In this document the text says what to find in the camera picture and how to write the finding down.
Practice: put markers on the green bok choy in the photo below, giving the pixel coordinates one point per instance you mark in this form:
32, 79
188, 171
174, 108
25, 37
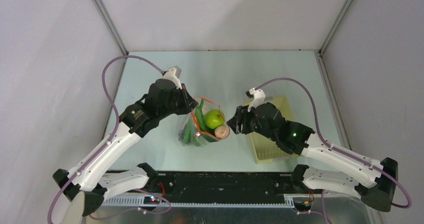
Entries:
188, 135

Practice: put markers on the cream perforated plastic basket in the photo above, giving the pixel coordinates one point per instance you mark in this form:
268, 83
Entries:
265, 150

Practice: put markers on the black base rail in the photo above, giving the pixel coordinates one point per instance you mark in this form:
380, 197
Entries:
254, 188

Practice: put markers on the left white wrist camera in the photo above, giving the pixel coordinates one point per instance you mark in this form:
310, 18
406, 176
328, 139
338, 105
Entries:
173, 74

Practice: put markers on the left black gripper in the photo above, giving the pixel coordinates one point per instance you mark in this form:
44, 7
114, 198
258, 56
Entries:
188, 102

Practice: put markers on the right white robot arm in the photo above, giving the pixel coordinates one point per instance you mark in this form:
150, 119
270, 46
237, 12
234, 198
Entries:
370, 180

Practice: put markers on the green apple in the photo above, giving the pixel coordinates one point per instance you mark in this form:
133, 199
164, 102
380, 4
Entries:
214, 118

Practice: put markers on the clear zip top bag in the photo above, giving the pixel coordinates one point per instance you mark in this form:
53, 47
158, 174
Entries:
208, 105

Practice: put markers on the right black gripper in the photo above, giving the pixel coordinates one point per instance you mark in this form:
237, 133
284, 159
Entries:
242, 119

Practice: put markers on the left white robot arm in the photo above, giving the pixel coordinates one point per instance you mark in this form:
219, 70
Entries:
89, 178

